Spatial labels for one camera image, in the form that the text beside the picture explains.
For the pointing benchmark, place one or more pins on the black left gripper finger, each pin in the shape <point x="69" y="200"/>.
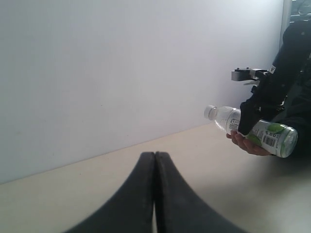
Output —
<point x="178" y="209"/>
<point x="250" y="115"/>
<point x="130" y="209"/>

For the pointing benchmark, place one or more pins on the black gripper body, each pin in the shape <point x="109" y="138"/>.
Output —
<point x="271" y="90"/>

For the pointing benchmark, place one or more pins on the lime drink bottle white label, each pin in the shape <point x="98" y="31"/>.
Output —
<point x="278" y="139"/>

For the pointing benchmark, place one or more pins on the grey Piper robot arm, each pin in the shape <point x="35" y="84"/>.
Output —
<point x="293" y="60"/>

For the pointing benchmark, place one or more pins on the dark sleeved forearm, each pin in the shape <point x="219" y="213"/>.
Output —
<point x="298" y="115"/>

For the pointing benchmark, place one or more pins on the person's open hand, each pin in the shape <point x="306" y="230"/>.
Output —
<point x="246" y="145"/>

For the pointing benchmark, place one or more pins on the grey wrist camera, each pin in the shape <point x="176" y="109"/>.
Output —
<point x="253" y="75"/>

